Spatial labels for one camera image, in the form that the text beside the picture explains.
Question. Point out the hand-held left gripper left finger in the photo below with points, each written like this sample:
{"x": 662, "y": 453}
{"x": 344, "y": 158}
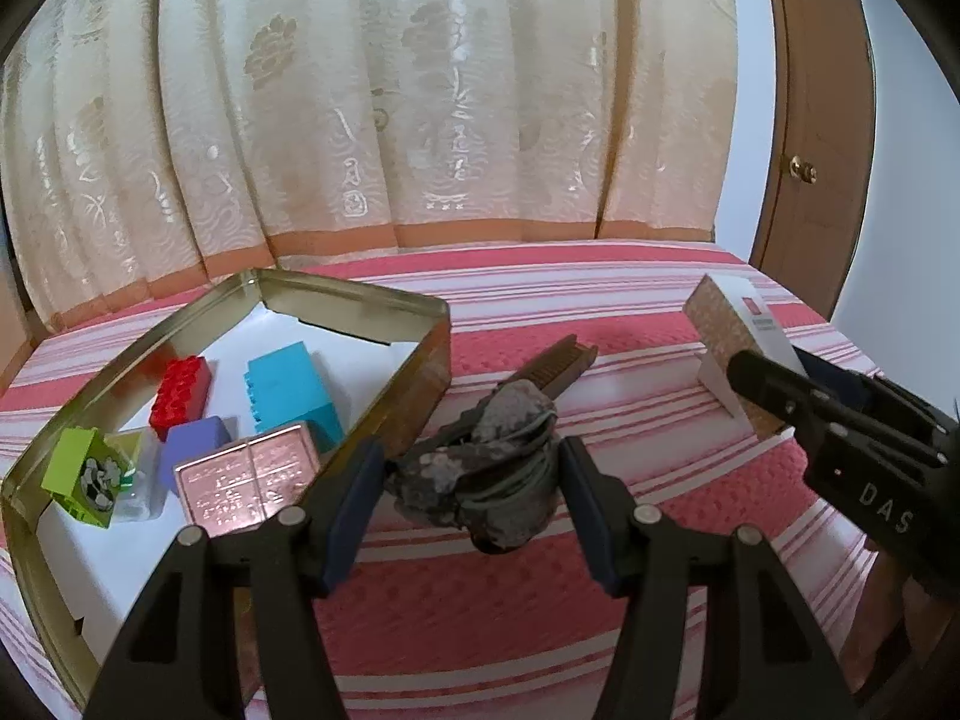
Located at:
{"x": 349, "y": 521}

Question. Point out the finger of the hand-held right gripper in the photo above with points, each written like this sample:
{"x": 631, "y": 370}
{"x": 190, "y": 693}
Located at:
{"x": 847, "y": 382}
{"x": 772, "y": 386}

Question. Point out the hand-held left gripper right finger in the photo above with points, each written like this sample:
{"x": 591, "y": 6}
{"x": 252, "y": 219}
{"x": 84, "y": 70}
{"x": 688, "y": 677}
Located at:
{"x": 592, "y": 521}

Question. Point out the white cardboard box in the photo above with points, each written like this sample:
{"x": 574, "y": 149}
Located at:
{"x": 731, "y": 322}

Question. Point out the grey cloth bundle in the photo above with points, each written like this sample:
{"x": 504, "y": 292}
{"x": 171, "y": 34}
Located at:
{"x": 487, "y": 472}

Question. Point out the copper metal box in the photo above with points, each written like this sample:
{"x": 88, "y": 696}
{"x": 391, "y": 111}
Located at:
{"x": 240, "y": 476}

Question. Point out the purple toy building block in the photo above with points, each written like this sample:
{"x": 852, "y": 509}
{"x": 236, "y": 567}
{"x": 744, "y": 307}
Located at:
{"x": 191, "y": 450}

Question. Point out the gold metal tin box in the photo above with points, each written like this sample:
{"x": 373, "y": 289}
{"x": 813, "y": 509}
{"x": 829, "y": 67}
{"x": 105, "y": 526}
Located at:
{"x": 420, "y": 360}

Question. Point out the red toy building block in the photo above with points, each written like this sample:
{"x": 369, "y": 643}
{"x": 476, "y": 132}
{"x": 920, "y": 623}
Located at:
{"x": 180, "y": 394}

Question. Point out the green toy building block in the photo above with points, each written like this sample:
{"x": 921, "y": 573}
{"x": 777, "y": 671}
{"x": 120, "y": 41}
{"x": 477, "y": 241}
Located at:
{"x": 71, "y": 465}

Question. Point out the person's right forearm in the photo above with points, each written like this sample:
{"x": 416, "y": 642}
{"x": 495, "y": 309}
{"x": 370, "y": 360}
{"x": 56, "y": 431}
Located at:
{"x": 885, "y": 622}

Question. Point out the blue toy building block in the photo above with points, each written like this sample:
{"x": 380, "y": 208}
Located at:
{"x": 289, "y": 390}

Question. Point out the red striped bedspread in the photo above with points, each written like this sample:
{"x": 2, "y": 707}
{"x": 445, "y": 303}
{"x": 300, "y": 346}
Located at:
{"x": 480, "y": 630}

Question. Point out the brown wooden comb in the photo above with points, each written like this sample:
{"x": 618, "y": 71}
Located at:
{"x": 562, "y": 364}

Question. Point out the small clear plastic box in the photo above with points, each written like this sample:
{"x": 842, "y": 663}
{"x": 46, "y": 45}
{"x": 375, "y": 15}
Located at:
{"x": 139, "y": 480}

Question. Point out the brass door knob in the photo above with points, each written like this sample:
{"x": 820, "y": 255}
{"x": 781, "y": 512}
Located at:
{"x": 801, "y": 169}

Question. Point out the brown wooden door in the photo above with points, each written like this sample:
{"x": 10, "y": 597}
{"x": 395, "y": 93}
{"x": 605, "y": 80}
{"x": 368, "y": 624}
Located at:
{"x": 817, "y": 90}

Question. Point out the cream patterned curtain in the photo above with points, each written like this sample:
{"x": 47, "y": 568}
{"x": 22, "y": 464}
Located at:
{"x": 375, "y": 90}

